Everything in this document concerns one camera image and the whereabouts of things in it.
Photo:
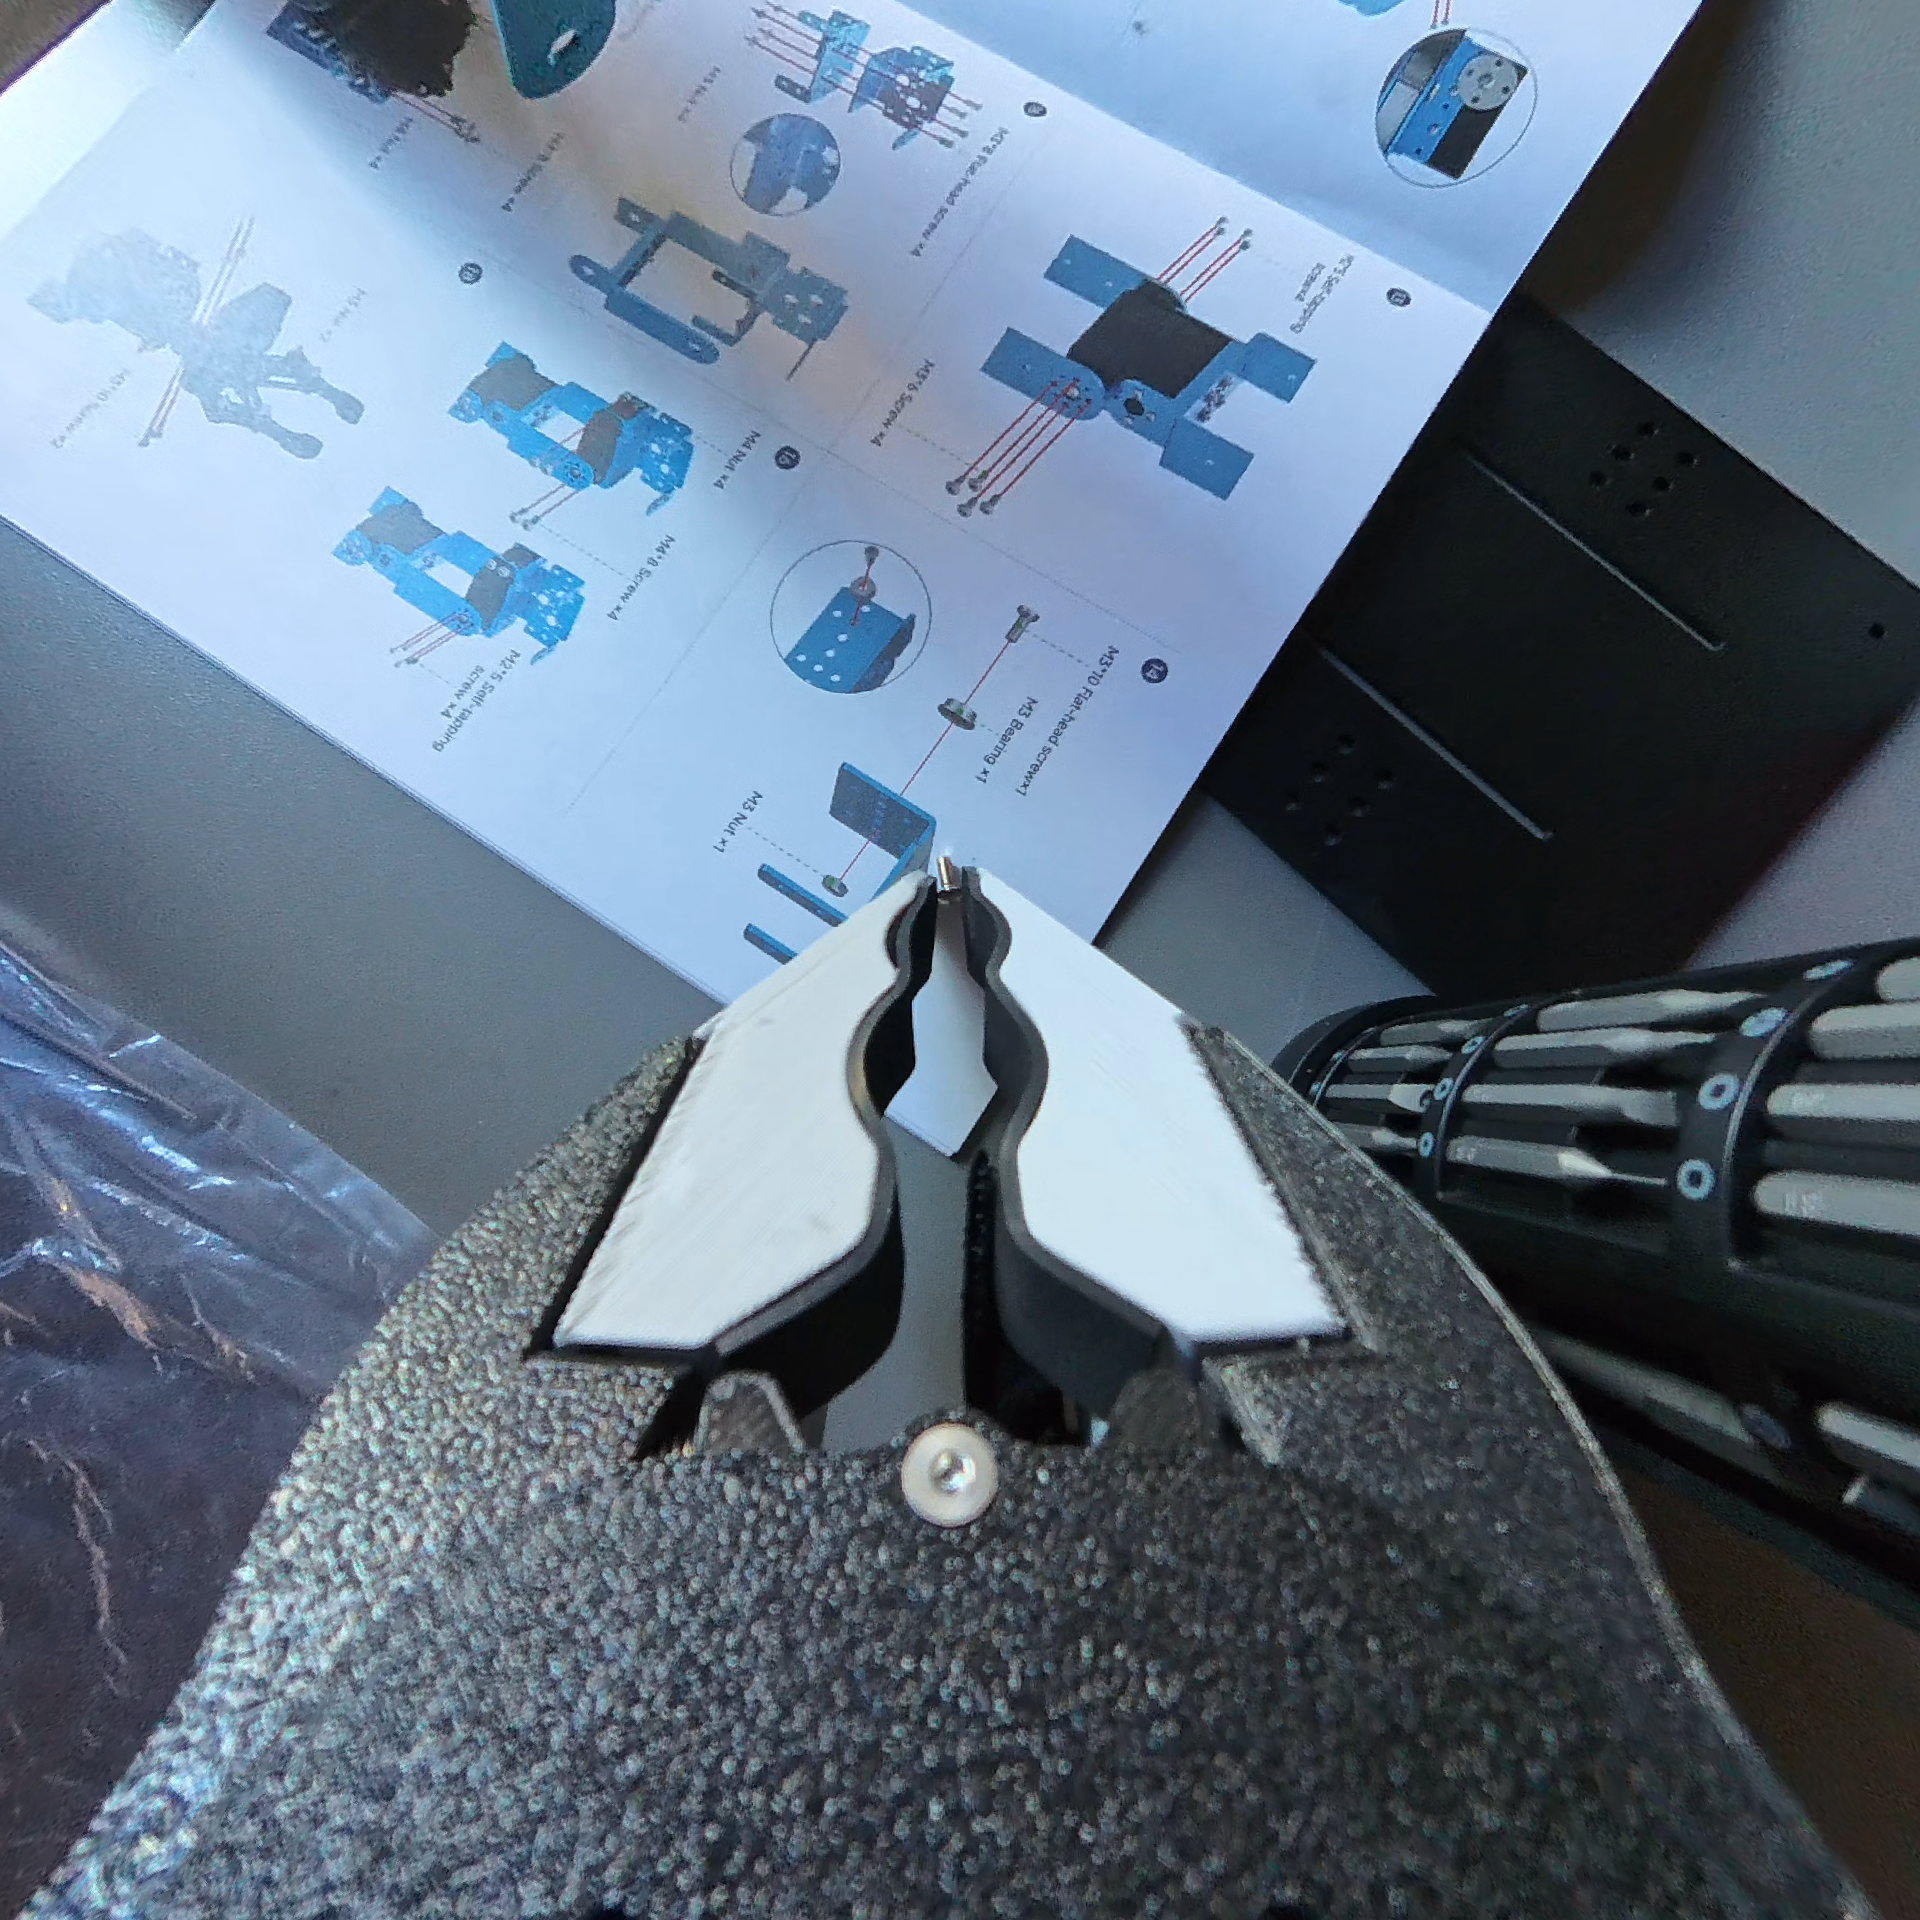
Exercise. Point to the clear plastic bag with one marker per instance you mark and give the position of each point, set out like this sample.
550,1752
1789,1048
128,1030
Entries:
149,1275

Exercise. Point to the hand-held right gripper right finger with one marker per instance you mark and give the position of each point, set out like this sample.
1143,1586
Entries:
1171,1184

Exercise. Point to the white instruction booklet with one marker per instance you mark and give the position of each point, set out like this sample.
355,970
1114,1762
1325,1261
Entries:
751,450

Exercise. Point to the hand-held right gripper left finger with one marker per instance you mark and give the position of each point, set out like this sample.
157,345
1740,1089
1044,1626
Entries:
734,1184

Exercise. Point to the black cylindrical screwdriver set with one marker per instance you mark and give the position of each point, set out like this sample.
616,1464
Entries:
1651,1200

